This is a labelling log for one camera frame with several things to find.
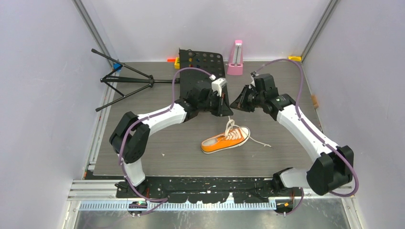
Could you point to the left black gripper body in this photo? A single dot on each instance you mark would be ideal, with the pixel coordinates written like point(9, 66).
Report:
point(211, 103)

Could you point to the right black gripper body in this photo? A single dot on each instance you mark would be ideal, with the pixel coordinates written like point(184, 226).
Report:
point(259, 98)

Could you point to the white shoelace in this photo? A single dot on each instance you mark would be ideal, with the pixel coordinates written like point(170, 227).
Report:
point(233, 132)

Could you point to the orange canvas sneaker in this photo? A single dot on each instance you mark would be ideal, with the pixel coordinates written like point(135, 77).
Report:
point(219, 143)

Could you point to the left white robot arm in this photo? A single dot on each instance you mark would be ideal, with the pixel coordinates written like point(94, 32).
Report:
point(130, 137)

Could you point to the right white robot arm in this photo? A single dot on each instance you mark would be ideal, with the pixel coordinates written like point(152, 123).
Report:
point(332, 164)

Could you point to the black perforated music stand desk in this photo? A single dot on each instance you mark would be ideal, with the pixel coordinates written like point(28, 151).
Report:
point(196, 68)

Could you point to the pink metronome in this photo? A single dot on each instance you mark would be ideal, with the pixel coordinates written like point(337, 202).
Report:
point(235, 62)

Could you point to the yellow orange toy block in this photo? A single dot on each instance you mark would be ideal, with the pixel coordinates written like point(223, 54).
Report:
point(175, 61)

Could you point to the yellow corner block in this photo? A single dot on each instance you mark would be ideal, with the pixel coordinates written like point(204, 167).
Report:
point(295, 58)

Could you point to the black tripod stand legs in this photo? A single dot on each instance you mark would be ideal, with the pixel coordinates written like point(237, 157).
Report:
point(112, 77)

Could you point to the blue clip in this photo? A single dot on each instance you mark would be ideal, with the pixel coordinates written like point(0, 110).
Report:
point(117, 66)

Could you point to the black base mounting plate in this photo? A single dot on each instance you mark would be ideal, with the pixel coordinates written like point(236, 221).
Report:
point(207, 190)

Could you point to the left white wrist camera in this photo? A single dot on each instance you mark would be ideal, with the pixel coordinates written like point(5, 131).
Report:
point(217, 85)

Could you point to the aluminium frame rail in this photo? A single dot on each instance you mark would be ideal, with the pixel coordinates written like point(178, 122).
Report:
point(101, 195)

